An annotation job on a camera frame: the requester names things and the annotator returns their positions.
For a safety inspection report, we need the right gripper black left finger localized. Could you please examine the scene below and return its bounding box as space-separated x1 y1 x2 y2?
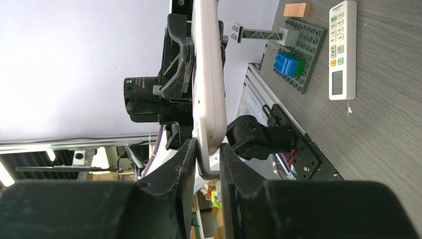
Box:
0 139 197 239

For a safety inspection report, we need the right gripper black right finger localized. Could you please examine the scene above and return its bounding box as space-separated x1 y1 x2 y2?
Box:
219 143 418 239

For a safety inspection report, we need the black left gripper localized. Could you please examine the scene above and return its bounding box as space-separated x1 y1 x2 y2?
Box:
158 0 228 150

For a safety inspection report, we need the white remote control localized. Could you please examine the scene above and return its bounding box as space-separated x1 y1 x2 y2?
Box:
192 0 227 158
328 0 357 101

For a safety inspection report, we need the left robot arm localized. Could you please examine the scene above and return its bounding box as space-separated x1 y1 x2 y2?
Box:
123 0 227 153

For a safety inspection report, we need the blue brick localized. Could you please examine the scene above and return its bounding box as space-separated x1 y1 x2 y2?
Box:
273 52 298 77

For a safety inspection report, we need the grey building baseplate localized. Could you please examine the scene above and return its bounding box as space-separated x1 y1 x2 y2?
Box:
273 18 327 94

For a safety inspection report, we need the grey brick truss piece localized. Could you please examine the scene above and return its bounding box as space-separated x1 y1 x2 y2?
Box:
229 24 300 47

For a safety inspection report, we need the green brick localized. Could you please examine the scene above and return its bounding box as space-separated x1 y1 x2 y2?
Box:
293 56 306 77

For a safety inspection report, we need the small wooden block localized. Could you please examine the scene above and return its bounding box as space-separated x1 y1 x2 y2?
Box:
283 2 312 17

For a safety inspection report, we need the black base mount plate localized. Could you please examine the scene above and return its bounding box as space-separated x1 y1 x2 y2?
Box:
225 104 343 181

